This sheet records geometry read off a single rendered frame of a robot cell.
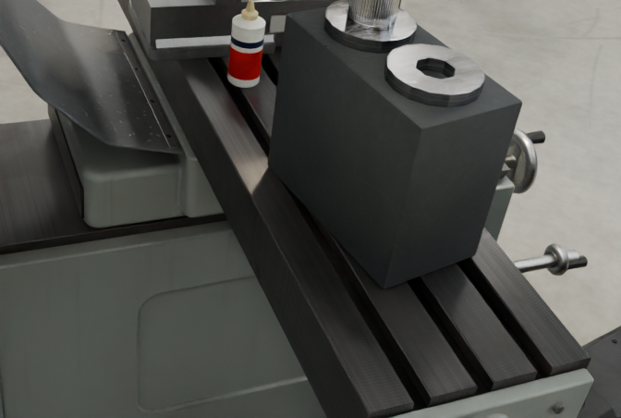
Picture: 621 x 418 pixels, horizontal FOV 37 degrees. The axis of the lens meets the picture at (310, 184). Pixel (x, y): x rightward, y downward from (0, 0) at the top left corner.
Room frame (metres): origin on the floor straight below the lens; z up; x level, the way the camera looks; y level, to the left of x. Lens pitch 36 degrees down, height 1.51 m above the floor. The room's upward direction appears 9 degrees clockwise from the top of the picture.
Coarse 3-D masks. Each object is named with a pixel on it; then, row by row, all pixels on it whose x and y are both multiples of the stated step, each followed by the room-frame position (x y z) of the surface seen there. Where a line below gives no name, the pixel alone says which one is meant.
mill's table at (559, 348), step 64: (128, 0) 1.25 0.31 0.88; (192, 64) 1.02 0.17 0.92; (192, 128) 0.95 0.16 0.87; (256, 128) 0.94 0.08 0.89; (256, 192) 0.78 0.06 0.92; (256, 256) 0.74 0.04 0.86; (320, 256) 0.69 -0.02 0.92; (320, 320) 0.61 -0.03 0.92; (384, 320) 0.62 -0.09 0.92; (448, 320) 0.64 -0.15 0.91; (512, 320) 0.65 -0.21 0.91; (320, 384) 0.58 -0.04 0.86; (384, 384) 0.54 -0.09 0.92; (448, 384) 0.55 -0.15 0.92; (512, 384) 0.58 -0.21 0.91; (576, 384) 0.59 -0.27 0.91
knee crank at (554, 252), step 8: (552, 248) 1.28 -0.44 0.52; (560, 248) 1.27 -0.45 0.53; (536, 256) 1.26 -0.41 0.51; (544, 256) 1.26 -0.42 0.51; (552, 256) 1.27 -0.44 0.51; (560, 256) 1.26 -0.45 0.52; (568, 256) 1.28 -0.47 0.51; (576, 256) 1.28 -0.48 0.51; (584, 256) 1.31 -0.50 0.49; (520, 264) 1.23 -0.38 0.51; (528, 264) 1.24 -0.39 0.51; (536, 264) 1.24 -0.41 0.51; (544, 264) 1.25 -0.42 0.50; (552, 264) 1.26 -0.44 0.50; (560, 264) 1.25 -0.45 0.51; (568, 264) 1.26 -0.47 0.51; (576, 264) 1.29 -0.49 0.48; (584, 264) 1.29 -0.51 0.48; (552, 272) 1.26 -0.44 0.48; (560, 272) 1.25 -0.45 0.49
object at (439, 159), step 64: (320, 64) 0.78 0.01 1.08; (384, 64) 0.76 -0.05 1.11; (448, 64) 0.75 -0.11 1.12; (320, 128) 0.76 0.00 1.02; (384, 128) 0.69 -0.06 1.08; (448, 128) 0.68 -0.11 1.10; (512, 128) 0.73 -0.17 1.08; (320, 192) 0.75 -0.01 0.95; (384, 192) 0.68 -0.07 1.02; (448, 192) 0.69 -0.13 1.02; (384, 256) 0.66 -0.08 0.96; (448, 256) 0.71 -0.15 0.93
